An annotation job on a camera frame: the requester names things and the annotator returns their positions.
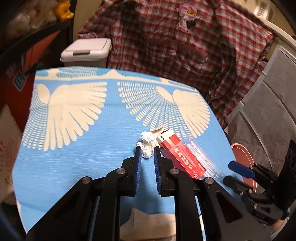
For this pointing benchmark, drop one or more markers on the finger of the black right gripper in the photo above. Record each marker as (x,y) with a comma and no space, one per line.
(236,185)

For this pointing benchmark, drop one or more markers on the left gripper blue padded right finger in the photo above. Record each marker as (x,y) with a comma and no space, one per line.
(157,158)

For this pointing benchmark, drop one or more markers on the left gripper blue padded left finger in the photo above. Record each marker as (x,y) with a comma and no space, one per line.
(136,168)

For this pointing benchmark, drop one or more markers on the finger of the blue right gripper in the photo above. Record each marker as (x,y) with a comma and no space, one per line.
(241,169)

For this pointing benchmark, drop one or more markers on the small red medicine box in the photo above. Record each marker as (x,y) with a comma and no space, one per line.
(174,149)

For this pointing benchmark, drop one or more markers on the white tissue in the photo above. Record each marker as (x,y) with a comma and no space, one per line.
(147,144)

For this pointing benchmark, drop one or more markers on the clear plastic wrapper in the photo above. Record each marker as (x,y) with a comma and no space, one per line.
(203,157)

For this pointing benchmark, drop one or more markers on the cream paper bag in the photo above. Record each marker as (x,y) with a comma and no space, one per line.
(142,226)

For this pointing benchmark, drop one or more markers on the pink plastic trash basin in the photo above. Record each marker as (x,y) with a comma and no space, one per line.
(243,156)

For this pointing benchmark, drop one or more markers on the white lidded trash bin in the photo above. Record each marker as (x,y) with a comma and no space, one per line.
(87,52)

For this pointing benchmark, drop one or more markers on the person's right hand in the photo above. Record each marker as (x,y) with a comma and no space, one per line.
(275,228)

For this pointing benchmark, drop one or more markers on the grey cloth cover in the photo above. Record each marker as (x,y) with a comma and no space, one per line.
(264,120)

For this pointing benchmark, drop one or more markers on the blue tablecloth with white wings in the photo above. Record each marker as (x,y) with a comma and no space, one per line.
(85,121)

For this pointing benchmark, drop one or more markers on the red plaid shirt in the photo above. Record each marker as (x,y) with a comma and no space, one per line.
(217,47)

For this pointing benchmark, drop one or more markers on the white bag with red print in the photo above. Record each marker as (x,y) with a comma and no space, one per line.
(10,138)

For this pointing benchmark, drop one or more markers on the black shelf rack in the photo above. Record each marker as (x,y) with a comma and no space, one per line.
(17,47)

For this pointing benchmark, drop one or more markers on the red blue box on shelf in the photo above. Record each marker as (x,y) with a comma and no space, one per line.
(18,78)

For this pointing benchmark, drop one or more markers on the yellow toy figure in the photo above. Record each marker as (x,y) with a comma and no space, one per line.
(62,11)

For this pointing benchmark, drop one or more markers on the white plastic bags on shelf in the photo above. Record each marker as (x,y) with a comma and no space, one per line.
(31,16)

